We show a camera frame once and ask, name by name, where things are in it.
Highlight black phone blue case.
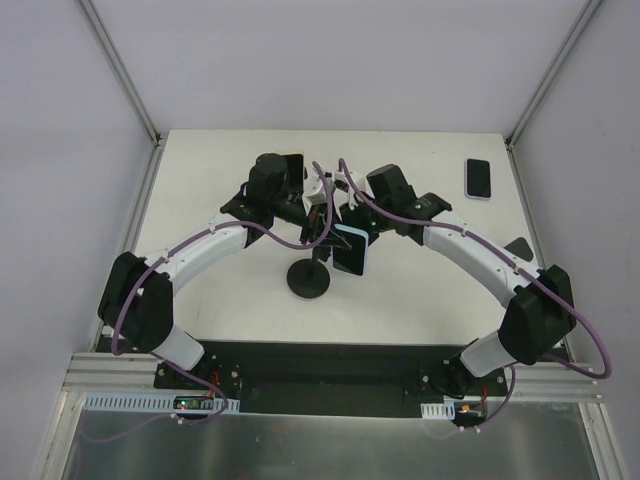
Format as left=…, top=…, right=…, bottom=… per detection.
left=332, top=224, right=369, bottom=276

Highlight black phone stand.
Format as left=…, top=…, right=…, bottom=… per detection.
left=286, top=247, right=331, bottom=300

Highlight black phone cream case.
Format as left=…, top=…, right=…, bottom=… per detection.
left=283, top=153, right=307, bottom=192

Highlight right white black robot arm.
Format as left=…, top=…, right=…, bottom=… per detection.
left=337, top=161, right=577, bottom=395

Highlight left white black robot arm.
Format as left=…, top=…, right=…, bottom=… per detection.
left=97, top=153, right=348, bottom=389

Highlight black phone lavender case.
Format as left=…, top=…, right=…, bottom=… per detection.
left=465, top=159, right=492, bottom=200

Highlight black stand on brown disc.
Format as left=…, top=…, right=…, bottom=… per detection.
left=505, top=237, right=535, bottom=262

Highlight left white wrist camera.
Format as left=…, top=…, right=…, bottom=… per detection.
left=302, top=171, right=334, bottom=214

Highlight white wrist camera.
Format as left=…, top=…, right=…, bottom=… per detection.
left=334, top=170, right=368, bottom=210
left=302, top=171, right=334, bottom=214

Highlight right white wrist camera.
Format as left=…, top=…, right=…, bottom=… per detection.
left=334, top=170, right=368, bottom=210

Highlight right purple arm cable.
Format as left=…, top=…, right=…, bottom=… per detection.
left=337, top=157, right=614, bottom=426

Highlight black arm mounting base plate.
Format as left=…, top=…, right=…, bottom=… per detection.
left=153, top=340, right=546, bottom=416

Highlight right white slotted cable duct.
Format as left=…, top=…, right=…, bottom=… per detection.
left=420, top=402, right=455, bottom=421

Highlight white slotted cable duct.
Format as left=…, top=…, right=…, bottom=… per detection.
left=420, top=402, right=455, bottom=421
left=83, top=392, right=240, bottom=415

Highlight left aluminium frame post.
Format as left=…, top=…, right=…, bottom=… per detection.
left=77, top=0, right=166, bottom=146

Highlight aluminium frame post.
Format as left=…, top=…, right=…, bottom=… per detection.
left=77, top=0, right=166, bottom=146
left=505, top=0, right=606, bottom=152

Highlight aluminium extrusion rail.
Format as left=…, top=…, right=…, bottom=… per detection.
left=62, top=352, right=604, bottom=404

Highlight left white slotted cable duct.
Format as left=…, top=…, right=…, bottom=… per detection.
left=83, top=392, right=240, bottom=415

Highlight right aluminium frame post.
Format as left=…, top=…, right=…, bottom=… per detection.
left=505, top=0, right=606, bottom=152

